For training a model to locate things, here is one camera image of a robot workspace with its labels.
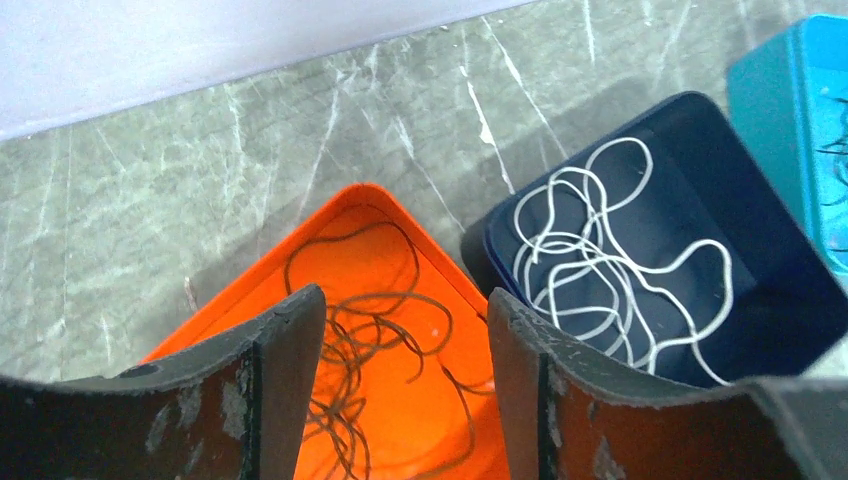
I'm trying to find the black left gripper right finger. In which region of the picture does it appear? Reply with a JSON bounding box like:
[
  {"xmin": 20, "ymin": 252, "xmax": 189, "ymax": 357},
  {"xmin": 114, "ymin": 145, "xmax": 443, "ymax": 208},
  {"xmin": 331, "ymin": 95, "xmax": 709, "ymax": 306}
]
[{"xmin": 487, "ymin": 288, "xmax": 847, "ymax": 479}]

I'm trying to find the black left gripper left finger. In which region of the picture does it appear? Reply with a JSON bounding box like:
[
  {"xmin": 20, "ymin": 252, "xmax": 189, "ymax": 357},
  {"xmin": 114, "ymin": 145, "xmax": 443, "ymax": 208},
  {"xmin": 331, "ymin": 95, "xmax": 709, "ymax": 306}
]
[{"xmin": 1, "ymin": 284, "xmax": 326, "ymax": 479}]

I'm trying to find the black thin cable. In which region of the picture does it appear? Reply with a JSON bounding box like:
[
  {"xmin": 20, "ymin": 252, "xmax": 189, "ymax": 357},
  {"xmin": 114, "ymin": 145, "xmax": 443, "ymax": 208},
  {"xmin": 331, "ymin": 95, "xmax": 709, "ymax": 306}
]
[{"xmin": 814, "ymin": 95, "xmax": 848, "ymax": 256}]

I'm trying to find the orange plastic bin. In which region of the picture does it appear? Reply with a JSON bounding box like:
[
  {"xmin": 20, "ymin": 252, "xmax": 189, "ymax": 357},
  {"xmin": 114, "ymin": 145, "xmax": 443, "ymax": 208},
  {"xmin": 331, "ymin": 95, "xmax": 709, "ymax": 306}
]
[{"xmin": 151, "ymin": 183, "xmax": 508, "ymax": 479}]

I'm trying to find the dark blue plastic bin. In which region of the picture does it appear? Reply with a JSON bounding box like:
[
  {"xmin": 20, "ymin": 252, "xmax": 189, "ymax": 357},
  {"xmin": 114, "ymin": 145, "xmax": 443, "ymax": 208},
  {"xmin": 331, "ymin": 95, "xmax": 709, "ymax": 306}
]
[{"xmin": 461, "ymin": 92, "xmax": 847, "ymax": 388}]

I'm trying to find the teal plastic bin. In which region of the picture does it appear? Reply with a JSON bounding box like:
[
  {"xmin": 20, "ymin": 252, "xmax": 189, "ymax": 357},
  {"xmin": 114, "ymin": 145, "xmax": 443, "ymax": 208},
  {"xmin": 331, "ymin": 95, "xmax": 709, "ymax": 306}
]
[{"xmin": 726, "ymin": 14, "xmax": 847, "ymax": 278}]

